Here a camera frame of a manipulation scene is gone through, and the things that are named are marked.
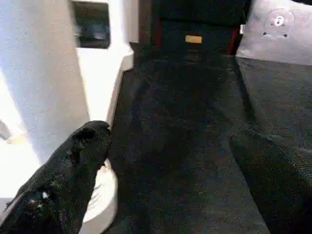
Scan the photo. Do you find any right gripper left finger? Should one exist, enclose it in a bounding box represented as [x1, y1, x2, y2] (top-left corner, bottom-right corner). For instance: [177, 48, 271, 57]
[0, 120, 113, 234]

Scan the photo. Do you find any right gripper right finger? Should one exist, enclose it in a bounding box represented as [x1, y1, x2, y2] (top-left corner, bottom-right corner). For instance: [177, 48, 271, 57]
[229, 133, 312, 234]

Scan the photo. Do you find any white plastic table top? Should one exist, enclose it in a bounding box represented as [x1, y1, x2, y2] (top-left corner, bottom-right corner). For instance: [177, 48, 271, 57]
[0, 46, 135, 234]

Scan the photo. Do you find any white plastic table leg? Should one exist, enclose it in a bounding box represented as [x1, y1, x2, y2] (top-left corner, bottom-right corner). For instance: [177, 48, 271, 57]
[0, 0, 91, 159]

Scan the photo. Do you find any black padded mat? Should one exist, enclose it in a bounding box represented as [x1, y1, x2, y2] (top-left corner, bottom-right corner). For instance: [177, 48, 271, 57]
[104, 41, 312, 234]

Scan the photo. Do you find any black cabinet with yellow label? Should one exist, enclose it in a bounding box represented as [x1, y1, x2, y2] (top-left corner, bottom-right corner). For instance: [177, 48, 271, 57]
[138, 0, 252, 57]

